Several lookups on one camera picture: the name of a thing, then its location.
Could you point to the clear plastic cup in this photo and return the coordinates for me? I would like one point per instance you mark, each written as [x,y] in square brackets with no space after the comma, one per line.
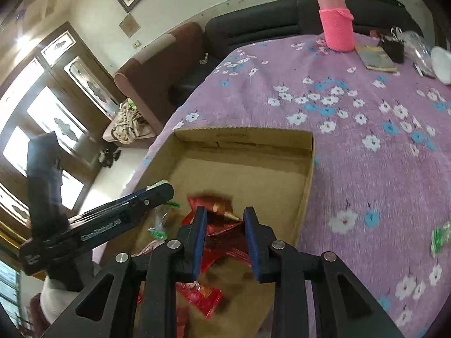
[416,50]

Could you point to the patterned bag on stool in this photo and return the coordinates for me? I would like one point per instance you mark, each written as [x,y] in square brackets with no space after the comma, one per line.
[129,124]

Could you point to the cardboard box tray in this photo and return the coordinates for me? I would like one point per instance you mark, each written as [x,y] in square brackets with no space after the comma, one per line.
[265,168]

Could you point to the red foil snack bag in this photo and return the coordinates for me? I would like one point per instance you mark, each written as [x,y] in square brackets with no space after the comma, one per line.
[225,234]

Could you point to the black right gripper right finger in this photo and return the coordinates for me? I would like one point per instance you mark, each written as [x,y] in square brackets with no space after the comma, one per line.
[343,306]

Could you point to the wooden glass door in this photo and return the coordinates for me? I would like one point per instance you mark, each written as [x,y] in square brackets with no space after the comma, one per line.
[58,87]

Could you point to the small red snack packet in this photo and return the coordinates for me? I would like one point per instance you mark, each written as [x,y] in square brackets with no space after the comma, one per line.
[205,299]

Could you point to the green clear candy packet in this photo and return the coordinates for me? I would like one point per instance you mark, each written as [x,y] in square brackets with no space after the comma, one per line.
[162,214]

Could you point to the clear green-edged snack bag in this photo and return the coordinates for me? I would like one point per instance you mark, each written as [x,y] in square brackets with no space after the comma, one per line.
[440,236]

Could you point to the small black box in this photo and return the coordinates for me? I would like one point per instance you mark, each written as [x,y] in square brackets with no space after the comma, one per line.
[394,48]

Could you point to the purple floral tablecloth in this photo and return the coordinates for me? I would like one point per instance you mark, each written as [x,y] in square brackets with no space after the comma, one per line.
[381,182]

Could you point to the small grey notebook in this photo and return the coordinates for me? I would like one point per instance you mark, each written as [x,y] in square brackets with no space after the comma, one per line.
[375,58]

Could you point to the pink sleeved bottle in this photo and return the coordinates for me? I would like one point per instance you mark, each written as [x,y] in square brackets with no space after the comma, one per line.
[336,20]

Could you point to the white plastic jar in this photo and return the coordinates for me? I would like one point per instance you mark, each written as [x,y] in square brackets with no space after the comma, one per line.
[441,63]

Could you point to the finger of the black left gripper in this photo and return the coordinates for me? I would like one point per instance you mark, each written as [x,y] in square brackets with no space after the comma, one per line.
[141,200]

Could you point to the brown armchair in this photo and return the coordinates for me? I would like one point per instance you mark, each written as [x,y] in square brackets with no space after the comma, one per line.
[147,76]

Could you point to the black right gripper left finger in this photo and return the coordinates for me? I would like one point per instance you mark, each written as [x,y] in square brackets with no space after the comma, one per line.
[136,296]

